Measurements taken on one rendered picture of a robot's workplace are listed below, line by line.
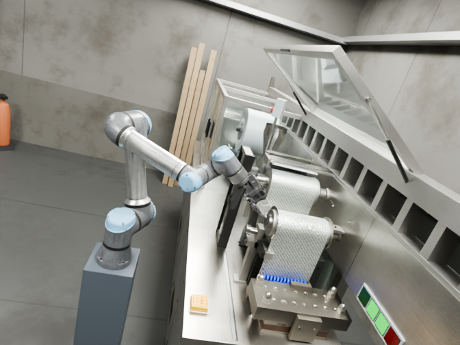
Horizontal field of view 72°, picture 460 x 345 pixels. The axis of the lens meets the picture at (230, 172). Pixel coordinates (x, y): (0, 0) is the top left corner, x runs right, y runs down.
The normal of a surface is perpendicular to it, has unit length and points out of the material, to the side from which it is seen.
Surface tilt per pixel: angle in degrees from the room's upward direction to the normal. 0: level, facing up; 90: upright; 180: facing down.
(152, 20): 90
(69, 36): 90
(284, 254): 90
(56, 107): 90
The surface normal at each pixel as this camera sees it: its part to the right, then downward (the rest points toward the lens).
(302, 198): 0.08, 0.40
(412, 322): -0.96, -0.22
